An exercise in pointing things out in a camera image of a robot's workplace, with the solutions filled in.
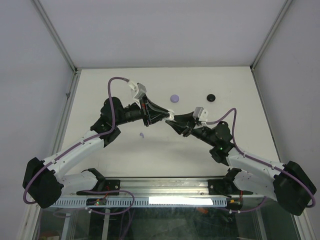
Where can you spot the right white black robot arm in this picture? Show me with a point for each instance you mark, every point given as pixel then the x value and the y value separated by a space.
pixel 285 183

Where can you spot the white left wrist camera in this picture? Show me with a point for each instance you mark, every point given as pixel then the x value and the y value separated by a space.
pixel 137 90

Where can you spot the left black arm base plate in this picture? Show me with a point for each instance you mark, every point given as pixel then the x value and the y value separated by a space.
pixel 112 187

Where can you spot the white earbud charging case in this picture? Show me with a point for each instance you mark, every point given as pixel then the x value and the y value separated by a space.
pixel 171 116

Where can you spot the purple earbud charging case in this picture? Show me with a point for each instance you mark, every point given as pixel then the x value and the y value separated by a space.
pixel 174 98

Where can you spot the black earbud charging case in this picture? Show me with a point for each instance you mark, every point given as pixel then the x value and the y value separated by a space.
pixel 211 98

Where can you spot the aluminium mounting rail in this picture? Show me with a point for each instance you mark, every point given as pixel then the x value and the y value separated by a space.
pixel 142 187

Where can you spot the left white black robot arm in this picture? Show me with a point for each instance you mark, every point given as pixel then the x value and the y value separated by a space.
pixel 48 179

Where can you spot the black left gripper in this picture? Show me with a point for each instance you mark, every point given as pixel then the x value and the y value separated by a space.
pixel 154 110

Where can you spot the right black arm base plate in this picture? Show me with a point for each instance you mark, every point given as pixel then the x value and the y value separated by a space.
pixel 218 186

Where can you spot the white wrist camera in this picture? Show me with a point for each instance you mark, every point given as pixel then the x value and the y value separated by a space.
pixel 200 116
pixel 137 90

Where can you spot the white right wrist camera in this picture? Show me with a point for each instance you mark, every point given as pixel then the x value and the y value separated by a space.
pixel 200 116

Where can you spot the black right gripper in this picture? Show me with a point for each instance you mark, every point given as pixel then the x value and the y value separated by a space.
pixel 186 119

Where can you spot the white slotted cable duct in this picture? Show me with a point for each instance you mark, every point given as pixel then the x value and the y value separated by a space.
pixel 141 202

